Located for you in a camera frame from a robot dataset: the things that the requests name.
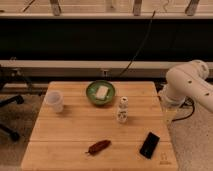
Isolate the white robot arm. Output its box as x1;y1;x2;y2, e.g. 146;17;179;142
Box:
160;60;213;112

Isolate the small white bottle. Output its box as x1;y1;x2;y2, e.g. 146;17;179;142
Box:
117;97;128;123

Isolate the white block in bowl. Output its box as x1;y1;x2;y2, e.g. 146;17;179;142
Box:
95;86;108;100

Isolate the green bowl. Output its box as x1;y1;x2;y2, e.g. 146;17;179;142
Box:
86;80;116;106

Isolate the translucent plastic cup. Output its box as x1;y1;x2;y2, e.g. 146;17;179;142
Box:
44;91;63;113

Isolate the brown sausage-shaped object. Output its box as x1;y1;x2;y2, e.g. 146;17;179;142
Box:
86;140;111;155

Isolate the black smartphone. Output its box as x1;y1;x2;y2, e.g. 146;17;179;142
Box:
139;132;160;159

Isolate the black office chair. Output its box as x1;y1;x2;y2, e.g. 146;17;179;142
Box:
0;65;33;142

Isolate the wall power outlet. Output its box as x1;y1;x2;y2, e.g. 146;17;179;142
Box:
101;69;109;77

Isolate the black hanging cable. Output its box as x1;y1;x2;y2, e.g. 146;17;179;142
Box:
118;9;157;78

